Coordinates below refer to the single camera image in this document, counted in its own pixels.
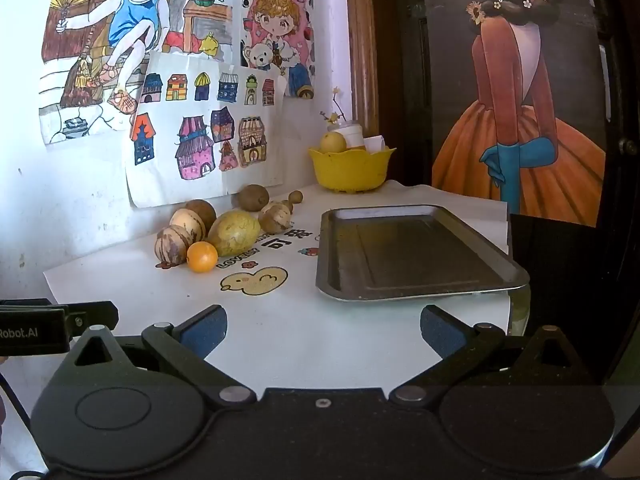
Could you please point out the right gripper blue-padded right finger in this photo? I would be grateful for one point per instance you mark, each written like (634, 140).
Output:
(463, 349)

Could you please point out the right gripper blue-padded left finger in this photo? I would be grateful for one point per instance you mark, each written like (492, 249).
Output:
(181, 351)

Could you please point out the small orange tangerine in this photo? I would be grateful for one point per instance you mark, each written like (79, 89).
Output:
(201, 257)

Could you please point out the yellow-green mango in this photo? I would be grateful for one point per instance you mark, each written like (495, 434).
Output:
(234, 232)

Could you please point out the brown round fruit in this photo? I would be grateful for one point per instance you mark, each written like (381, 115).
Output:
(204, 210)

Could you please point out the small striped pepino melon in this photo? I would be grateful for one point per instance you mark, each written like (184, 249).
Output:
(275, 218)

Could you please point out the large brown kiwi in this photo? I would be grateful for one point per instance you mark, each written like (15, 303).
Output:
(253, 198)

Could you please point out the small brown longan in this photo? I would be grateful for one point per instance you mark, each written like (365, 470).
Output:
(288, 204)
(296, 197)

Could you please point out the white paper table mat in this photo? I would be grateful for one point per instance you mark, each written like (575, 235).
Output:
(282, 331)

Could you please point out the dark metal baking tray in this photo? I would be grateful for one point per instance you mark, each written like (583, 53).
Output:
(407, 252)

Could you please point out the yellow plastic bowl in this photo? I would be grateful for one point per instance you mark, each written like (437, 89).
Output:
(351, 171)

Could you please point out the white cup in bowl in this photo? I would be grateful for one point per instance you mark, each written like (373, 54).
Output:
(374, 144)

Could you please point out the colourful houses drawing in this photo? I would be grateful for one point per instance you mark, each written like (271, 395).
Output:
(204, 129)

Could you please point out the white jar with flowers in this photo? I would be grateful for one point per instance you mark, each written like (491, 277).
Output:
(337, 121)

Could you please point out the yellow pear in bowl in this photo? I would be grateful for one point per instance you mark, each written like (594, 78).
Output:
(332, 142)

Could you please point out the girl orange dress poster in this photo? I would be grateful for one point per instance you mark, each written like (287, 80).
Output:
(508, 144)

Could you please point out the boy with fan drawing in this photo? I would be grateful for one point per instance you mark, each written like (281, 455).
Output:
(95, 56)

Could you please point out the anime girl bear drawing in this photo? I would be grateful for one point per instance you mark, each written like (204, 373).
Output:
(278, 35)

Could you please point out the wooden door frame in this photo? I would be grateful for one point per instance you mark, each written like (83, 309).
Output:
(364, 62)

